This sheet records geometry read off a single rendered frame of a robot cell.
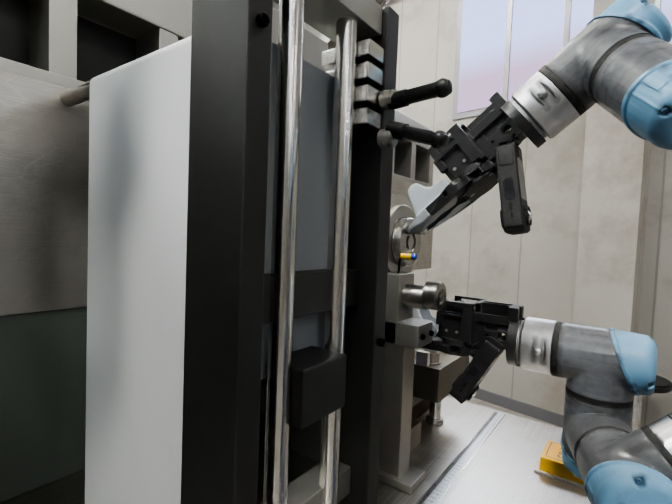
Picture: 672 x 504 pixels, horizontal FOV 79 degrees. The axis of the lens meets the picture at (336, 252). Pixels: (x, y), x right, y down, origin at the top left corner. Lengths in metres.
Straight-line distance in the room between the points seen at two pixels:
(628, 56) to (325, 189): 0.33
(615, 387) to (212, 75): 0.56
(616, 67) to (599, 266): 2.45
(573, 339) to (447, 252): 2.98
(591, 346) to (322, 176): 0.42
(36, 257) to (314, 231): 0.43
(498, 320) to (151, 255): 0.47
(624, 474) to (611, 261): 2.45
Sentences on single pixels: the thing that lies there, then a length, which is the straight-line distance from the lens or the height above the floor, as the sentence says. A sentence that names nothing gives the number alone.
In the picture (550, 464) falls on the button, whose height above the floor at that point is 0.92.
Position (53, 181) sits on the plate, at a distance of 0.67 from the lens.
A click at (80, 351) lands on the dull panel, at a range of 0.70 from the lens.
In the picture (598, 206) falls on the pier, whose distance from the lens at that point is 2.94.
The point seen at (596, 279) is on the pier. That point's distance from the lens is 2.93.
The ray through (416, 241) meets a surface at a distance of 0.66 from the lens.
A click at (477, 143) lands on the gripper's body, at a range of 0.59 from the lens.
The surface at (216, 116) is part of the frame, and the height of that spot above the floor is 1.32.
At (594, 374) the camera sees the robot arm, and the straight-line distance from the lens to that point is 0.62.
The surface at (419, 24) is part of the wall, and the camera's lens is 4.22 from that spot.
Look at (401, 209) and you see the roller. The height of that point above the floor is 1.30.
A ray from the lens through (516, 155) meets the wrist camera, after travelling 0.57.
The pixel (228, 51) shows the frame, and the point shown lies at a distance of 0.25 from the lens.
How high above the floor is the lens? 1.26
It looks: 3 degrees down
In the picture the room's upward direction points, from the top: 2 degrees clockwise
